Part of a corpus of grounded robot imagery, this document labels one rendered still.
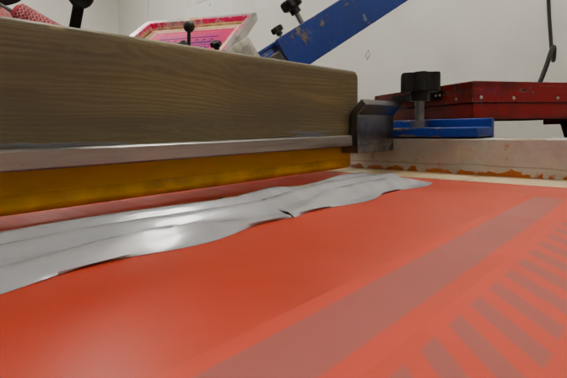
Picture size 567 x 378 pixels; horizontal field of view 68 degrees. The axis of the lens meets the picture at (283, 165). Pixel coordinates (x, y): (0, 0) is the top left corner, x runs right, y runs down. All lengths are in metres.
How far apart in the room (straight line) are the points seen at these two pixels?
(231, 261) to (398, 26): 2.38
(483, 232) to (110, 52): 0.22
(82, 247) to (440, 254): 0.13
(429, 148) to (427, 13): 2.01
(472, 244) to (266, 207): 0.10
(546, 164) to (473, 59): 1.90
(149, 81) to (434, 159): 0.30
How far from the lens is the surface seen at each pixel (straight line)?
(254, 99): 0.33
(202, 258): 0.16
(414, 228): 0.21
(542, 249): 0.19
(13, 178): 0.26
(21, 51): 0.25
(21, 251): 0.18
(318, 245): 0.18
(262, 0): 3.21
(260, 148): 0.31
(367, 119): 0.43
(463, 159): 0.45
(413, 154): 0.47
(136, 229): 0.20
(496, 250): 0.18
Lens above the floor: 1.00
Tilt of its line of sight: 5 degrees down
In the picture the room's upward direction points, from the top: 1 degrees counter-clockwise
